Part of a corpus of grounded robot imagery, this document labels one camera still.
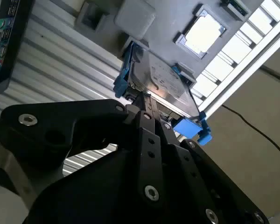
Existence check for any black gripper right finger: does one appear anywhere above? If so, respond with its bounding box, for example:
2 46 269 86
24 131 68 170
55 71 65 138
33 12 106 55
153 99 270 224

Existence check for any hard disk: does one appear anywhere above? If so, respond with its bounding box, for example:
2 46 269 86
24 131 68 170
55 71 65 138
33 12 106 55
113 41 213 147

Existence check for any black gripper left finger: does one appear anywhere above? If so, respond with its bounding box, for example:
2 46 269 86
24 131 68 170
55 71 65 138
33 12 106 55
0 92 165 209

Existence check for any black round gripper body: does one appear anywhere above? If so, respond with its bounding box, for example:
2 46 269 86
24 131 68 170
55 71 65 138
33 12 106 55
27 148 215 224

